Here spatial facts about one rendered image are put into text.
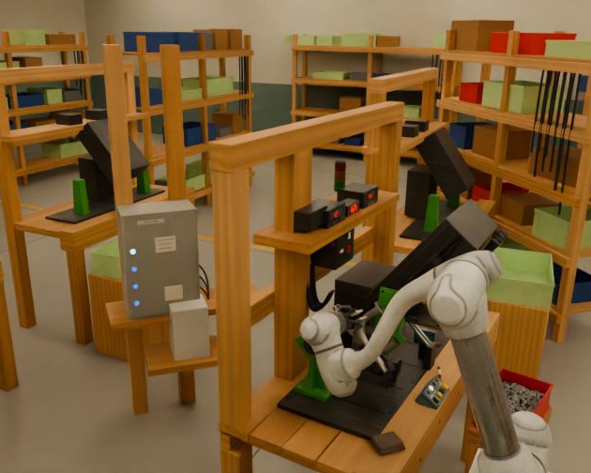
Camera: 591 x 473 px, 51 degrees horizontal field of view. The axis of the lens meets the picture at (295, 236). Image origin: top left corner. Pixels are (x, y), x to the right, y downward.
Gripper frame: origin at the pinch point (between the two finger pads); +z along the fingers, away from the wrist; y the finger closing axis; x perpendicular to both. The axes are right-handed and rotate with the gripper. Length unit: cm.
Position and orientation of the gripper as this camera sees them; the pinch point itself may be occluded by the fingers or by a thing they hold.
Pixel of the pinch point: (358, 315)
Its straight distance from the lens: 242.2
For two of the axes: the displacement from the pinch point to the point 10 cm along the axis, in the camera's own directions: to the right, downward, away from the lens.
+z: 4.9, -0.1, 8.7
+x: -7.1, 5.7, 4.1
